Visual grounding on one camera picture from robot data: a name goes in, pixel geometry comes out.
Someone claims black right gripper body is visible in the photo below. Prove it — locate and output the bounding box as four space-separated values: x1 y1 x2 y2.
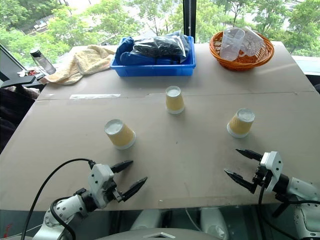
251 165 273 188

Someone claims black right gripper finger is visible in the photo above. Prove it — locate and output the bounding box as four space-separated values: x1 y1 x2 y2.
223 168 258 194
235 148 264 162

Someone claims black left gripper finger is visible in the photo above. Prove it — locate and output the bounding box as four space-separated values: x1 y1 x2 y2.
110 160 134 174
120 176 149 203

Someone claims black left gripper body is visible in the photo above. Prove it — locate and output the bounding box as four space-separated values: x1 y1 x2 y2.
103 179 125 203

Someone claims yellow paper cup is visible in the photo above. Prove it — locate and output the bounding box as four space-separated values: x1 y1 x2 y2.
104 118 137 151
226 107 256 139
165 85 186 115

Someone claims silver robot torso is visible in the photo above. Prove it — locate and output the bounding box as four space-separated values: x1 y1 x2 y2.
94 207 231 240

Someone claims orange woven basket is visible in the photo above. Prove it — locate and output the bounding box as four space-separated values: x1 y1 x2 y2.
209 30 275 72

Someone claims blue plastic bin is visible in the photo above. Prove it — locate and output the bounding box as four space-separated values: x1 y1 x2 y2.
110 35 197 78

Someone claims cream towel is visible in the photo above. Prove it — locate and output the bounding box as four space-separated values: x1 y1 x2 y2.
39 44 116 86

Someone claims clear plastic measuring cup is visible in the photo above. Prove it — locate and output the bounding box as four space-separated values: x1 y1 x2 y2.
219 27 246 62

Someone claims blue cloth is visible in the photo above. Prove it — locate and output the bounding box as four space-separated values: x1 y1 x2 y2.
114 36 137 66

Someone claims clear bag of black items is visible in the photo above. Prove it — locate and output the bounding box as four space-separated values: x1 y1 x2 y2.
130 30 190 60

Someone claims clear water bottle black cap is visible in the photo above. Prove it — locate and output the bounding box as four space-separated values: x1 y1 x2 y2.
29 48 57 76

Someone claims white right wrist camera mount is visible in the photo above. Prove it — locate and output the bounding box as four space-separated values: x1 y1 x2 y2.
259 151 284 193

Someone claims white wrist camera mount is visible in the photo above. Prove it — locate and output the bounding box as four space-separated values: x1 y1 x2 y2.
87 163 116 209
259 151 284 193

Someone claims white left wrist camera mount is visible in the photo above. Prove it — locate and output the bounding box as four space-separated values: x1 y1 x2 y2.
87 163 116 209

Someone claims black window frame post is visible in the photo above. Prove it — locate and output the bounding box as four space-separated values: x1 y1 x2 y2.
182 0 197 44

